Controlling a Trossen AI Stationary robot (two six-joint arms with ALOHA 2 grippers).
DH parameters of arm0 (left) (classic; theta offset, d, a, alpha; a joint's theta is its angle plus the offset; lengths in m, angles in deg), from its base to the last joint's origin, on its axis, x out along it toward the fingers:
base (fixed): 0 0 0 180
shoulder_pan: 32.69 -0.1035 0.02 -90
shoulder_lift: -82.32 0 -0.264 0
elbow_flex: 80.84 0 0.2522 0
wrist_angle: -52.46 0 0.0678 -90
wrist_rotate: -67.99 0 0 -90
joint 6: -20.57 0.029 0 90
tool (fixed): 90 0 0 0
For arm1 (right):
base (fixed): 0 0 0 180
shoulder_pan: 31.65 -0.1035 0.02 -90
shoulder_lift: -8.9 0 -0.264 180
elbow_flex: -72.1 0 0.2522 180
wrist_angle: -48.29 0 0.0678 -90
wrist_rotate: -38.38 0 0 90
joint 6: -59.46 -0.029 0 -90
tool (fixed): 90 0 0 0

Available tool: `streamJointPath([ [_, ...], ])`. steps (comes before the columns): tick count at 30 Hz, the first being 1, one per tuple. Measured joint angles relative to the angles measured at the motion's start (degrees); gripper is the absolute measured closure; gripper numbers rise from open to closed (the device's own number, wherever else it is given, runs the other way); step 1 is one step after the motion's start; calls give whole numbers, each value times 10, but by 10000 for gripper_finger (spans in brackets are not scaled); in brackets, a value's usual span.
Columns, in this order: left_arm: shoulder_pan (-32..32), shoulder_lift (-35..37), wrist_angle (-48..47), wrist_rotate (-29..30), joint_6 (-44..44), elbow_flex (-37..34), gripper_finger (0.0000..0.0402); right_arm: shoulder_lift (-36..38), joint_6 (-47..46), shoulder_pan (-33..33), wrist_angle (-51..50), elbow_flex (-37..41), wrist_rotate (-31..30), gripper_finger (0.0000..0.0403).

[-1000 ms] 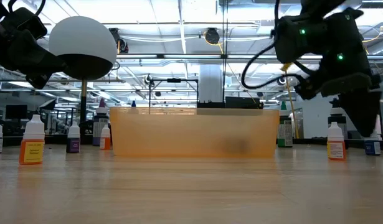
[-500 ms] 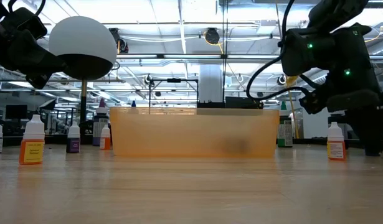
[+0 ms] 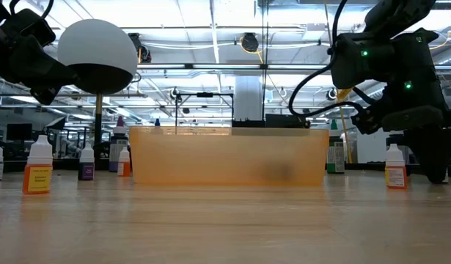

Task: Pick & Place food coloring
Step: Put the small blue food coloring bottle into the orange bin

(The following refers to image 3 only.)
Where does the large green food coloring bottle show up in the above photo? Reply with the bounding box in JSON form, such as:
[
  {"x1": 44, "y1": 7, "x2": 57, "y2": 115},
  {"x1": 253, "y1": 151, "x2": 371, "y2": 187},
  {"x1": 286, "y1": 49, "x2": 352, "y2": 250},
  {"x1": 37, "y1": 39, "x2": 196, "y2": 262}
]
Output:
[{"x1": 326, "y1": 119, "x2": 346, "y2": 175}]

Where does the translucent orange plastic bin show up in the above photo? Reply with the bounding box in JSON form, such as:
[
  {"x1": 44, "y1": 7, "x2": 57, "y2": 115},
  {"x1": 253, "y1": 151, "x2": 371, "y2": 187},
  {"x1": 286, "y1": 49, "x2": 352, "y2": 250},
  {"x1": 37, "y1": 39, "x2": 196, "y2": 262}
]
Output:
[{"x1": 128, "y1": 126, "x2": 330, "y2": 186}]

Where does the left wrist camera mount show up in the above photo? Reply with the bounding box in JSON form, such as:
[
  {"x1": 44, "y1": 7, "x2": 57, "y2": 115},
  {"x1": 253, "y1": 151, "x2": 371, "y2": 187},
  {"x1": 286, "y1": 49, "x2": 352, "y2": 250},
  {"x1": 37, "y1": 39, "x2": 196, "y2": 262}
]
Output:
[{"x1": 1, "y1": 9, "x2": 56, "y2": 47}]

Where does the large purple food coloring bottle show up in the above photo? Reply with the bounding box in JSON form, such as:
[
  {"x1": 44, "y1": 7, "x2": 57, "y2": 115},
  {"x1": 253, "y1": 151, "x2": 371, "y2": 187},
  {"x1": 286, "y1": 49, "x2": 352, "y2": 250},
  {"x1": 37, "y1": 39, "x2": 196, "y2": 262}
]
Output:
[{"x1": 108, "y1": 115, "x2": 130, "y2": 173}]

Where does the black equipment box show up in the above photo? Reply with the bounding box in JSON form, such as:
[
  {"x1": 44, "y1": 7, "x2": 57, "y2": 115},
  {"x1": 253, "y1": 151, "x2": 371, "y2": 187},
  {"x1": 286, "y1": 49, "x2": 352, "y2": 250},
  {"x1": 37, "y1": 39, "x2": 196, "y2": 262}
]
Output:
[{"x1": 231, "y1": 113, "x2": 311, "y2": 129}]

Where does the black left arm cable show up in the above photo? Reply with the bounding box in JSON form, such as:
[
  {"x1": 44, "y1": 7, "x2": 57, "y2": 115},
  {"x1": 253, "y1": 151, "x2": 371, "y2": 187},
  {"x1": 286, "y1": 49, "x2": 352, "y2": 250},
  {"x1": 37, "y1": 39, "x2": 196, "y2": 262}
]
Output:
[{"x1": 8, "y1": 0, "x2": 54, "y2": 19}]

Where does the dark computer monitor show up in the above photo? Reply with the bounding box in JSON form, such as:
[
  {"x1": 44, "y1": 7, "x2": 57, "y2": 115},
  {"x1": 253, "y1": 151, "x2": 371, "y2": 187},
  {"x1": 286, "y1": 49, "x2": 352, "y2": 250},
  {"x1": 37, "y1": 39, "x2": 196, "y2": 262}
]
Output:
[{"x1": 5, "y1": 122, "x2": 33, "y2": 142}]

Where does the black background rig frame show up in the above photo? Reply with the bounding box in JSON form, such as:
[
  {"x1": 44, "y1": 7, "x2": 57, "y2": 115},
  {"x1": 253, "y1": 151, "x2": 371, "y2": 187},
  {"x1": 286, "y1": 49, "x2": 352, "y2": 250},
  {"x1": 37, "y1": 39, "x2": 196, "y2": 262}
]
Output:
[{"x1": 175, "y1": 92, "x2": 235, "y2": 128}]

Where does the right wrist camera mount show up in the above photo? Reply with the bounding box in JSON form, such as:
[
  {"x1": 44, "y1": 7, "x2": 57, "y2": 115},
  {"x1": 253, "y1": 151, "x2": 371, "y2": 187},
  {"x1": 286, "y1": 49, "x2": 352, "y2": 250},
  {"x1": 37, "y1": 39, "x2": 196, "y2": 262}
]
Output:
[{"x1": 351, "y1": 103, "x2": 446, "y2": 136}]

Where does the small orange white label bottle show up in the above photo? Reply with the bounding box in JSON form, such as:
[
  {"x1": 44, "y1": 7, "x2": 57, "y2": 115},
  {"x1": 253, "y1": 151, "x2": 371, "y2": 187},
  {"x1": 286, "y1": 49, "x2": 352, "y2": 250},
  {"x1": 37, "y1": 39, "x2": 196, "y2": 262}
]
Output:
[{"x1": 384, "y1": 143, "x2": 408, "y2": 190}]

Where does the small lemon yellow label bottle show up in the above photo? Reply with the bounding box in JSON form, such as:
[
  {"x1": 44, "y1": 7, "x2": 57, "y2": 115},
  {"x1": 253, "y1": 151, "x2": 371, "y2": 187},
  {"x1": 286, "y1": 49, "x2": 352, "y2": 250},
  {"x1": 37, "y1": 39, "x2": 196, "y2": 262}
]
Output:
[{"x1": 22, "y1": 134, "x2": 54, "y2": 195}]

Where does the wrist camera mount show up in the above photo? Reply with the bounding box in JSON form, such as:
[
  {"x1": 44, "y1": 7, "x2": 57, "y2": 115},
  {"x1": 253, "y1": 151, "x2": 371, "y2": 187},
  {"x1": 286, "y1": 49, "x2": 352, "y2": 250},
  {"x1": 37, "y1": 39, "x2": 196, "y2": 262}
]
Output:
[
  {"x1": 1, "y1": 9, "x2": 56, "y2": 47},
  {"x1": 351, "y1": 103, "x2": 446, "y2": 136}
]

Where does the thin yellow pole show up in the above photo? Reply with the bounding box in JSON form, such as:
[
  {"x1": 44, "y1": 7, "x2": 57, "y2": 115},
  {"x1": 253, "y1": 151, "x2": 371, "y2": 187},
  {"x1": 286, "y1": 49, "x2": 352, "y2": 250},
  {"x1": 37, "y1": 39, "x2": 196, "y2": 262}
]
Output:
[{"x1": 336, "y1": 87, "x2": 353, "y2": 164}]

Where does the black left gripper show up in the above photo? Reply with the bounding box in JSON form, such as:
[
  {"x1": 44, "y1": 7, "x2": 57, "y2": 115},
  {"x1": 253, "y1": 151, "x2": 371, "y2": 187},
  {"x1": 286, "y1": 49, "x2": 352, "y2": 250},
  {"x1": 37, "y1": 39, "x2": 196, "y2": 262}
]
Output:
[{"x1": 0, "y1": 21, "x2": 79, "y2": 106}]

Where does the white black sphere on pole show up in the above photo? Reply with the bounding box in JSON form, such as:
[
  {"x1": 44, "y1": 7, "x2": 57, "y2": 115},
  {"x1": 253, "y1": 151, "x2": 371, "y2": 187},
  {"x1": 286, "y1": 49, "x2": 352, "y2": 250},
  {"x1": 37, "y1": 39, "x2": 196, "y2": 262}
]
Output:
[{"x1": 57, "y1": 18, "x2": 139, "y2": 161}]

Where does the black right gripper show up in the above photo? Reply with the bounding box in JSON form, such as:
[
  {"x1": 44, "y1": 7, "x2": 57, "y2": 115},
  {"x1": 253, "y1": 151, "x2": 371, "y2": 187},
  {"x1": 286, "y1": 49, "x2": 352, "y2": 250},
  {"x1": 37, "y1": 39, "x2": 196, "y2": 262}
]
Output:
[{"x1": 392, "y1": 69, "x2": 451, "y2": 184}]

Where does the small purple food coloring bottle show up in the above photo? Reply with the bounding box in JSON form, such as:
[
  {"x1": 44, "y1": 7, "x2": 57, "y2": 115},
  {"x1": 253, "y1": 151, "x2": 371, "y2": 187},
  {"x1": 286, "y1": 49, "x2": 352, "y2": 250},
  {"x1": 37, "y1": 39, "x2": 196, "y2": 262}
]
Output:
[{"x1": 78, "y1": 142, "x2": 95, "y2": 181}]

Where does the small orange food coloring bottle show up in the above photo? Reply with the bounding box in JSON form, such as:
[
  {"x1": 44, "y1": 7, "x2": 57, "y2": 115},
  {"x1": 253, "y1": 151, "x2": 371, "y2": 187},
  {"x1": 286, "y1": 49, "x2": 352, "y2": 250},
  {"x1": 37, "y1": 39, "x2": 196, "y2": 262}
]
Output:
[{"x1": 117, "y1": 146, "x2": 131, "y2": 177}]

